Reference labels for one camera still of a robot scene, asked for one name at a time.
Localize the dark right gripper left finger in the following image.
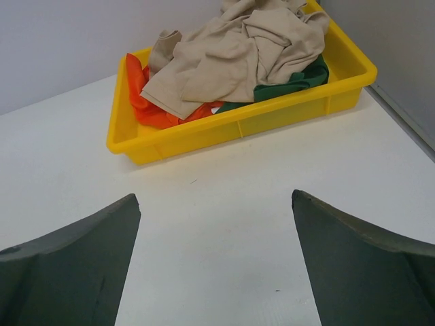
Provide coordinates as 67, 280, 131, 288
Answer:
1, 194, 141, 325

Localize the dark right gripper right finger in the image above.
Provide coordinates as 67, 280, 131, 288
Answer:
292, 189, 434, 325

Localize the beige t shirt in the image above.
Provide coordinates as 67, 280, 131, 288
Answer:
141, 1, 329, 119

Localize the yellow plastic bin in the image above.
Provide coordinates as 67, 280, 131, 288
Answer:
107, 1, 377, 164

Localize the orange t shirt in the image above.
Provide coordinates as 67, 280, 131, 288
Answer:
126, 53, 224, 129

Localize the green t shirt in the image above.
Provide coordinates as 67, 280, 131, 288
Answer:
206, 54, 330, 115

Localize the aluminium frame post right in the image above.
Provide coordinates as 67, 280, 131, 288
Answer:
366, 83, 434, 160

